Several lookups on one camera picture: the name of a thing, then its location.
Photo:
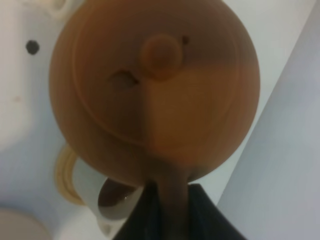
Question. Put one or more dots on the beige round teapot saucer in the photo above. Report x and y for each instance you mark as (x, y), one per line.
(16, 225)

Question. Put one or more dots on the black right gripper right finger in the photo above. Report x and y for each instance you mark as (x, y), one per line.
(205, 221)

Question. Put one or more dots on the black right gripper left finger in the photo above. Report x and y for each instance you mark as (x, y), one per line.
(151, 219)

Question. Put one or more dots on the white teacup with tea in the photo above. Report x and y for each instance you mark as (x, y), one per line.
(110, 201)

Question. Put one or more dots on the orange coaster under back cup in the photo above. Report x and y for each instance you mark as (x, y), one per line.
(63, 175)

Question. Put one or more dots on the brown clay teapot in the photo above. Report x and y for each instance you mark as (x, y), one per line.
(155, 92)

